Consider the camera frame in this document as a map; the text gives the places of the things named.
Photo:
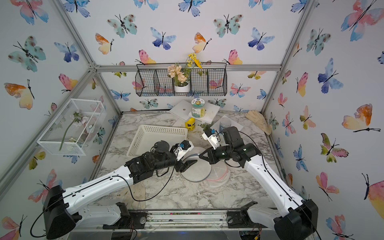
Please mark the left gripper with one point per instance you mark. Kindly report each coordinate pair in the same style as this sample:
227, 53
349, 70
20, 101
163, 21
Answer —
180, 167

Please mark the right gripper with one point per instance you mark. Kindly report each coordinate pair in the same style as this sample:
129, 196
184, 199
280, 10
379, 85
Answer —
212, 157

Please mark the white mesh laundry bag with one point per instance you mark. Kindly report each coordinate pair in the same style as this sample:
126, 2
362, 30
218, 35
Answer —
219, 176

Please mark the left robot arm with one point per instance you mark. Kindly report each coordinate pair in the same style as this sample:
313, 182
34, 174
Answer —
62, 208

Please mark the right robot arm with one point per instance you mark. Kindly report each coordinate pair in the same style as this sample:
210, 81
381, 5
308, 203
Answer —
294, 218

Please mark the small green potted plant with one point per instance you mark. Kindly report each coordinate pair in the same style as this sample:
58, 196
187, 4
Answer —
207, 128

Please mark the blue label jar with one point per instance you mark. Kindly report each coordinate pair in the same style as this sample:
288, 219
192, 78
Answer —
225, 123

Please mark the white tiered shelf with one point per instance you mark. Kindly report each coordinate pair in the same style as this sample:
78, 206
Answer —
183, 111

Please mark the white plastic basket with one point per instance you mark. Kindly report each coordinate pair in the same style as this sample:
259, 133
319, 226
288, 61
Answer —
147, 135

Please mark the green label jar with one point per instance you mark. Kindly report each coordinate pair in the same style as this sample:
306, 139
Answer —
198, 108

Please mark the white flower pot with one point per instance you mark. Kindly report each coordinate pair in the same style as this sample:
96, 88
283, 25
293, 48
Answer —
182, 89

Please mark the artificial flower bouquet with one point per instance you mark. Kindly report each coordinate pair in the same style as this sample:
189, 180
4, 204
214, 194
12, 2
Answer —
180, 74

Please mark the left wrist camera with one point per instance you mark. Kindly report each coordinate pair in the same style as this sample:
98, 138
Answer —
181, 149

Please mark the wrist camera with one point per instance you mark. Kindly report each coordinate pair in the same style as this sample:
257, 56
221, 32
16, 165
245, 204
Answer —
181, 149
212, 136

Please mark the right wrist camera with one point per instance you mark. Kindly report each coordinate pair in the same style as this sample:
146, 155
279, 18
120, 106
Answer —
212, 136

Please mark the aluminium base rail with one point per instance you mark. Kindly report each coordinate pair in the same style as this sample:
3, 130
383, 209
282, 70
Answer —
115, 219

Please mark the black wire wall basket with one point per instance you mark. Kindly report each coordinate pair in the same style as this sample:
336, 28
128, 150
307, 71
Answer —
152, 80

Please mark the white mesh wall box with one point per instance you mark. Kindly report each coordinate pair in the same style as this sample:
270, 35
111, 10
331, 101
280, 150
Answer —
75, 128

